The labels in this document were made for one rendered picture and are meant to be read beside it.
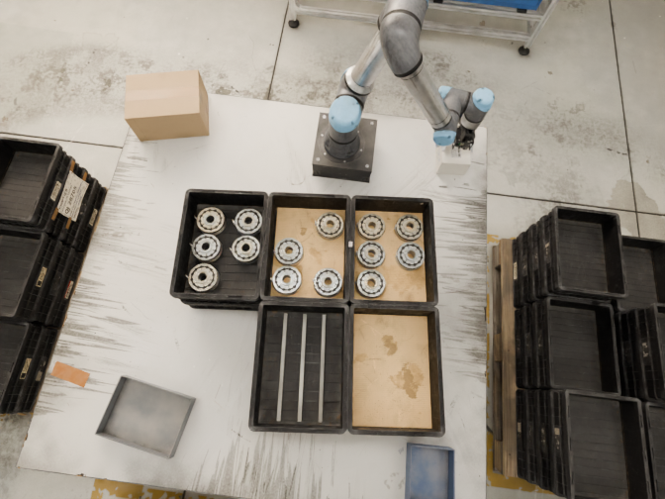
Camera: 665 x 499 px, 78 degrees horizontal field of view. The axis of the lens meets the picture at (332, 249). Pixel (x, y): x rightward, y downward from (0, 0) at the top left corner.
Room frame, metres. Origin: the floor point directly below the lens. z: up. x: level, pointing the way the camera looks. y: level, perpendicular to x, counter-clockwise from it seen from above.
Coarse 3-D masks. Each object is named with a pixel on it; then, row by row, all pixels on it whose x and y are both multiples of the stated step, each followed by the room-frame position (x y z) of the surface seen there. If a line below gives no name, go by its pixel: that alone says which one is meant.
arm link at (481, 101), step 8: (480, 88) 1.03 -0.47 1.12; (472, 96) 1.01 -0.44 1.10; (480, 96) 1.00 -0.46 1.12; (488, 96) 1.00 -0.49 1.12; (472, 104) 0.99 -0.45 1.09; (480, 104) 0.97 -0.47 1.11; (488, 104) 0.97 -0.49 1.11; (464, 112) 0.98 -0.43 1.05; (472, 112) 0.97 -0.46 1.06; (480, 112) 0.97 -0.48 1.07; (472, 120) 0.97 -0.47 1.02; (480, 120) 0.97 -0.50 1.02
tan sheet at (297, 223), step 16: (288, 208) 0.64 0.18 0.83; (288, 224) 0.58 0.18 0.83; (304, 224) 0.58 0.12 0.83; (304, 240) 0.52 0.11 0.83; (320, 240) 0.52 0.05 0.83; (336, 240) 0.53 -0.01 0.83; (304, 256) 0.45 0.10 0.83; (320, 256) 0.46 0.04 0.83; (336, 256) 0.46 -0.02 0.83; (272, 272) 0.38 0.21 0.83; (304, 272) 0.39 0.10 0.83; (272, 288) 0.32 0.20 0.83; (304, 288) 0.33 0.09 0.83
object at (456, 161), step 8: (440, 152) 0.98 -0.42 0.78; (448, 152) 0.98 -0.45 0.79; (456, 152) 0.98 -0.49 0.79; (464, 152) 0.98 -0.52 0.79; (440, 160) 0.95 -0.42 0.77; (448, 160) 0.94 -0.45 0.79; (456, 160) 0.94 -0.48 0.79; (464, 160) 0.95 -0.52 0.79; (440, 168) 0.93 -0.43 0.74; (448, 168) 0.93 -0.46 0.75; (456, 168) 0.93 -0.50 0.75; (464, 168) 0.93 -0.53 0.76
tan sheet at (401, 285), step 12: (360, 216) 0.64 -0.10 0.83; (384, 216) 0.64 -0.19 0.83; (396, 216) 0.65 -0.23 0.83; (420, 216) 0.66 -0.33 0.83; (372, 228) 0.59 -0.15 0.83; (408, 228) 0.60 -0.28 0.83; (360, 240) 0.54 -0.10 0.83; (384, 240) 0.55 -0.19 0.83; (396, 240) 0.55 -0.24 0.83; (420, 240) 0.56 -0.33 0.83; (384, 264) 0.45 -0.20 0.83; (396, 264) 0.45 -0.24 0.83; (384, 276) 0.40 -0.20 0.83; (396, 276) 0.41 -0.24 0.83; (408, 276) 0.41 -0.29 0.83; (420, 276) 0.42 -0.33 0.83; (396, 288) 0.36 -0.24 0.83; (408, 288) 0.37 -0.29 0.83; (420, 288) 0.37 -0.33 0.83; (396, 300) 0.32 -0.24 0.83; (408, 300) 0.32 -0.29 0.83; (420, 300) 0.33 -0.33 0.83
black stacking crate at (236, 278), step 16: (192, 208) 0.59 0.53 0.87; (224, 208) 0.62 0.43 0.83; (240, 208) 0.63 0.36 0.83; (256, 208) 0.63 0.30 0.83; (192, 224) 0.54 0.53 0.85; (192, 240) 0.48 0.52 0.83; (224, 240) 0.49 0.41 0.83; (192, 256) 0.42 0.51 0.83; (224, 256) 0.43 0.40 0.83; (224, 272) 0.37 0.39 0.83; (240, 272) 0.37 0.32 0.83; (256, 272) 0.38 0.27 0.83; (176, 288) 0.28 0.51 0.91; (192, 288) 0.30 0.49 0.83; (224, 288) 0.31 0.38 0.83; (240, 288) 0.31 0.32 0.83; (240, 304) 0.26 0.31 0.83; (256, 304) 0.26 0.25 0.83
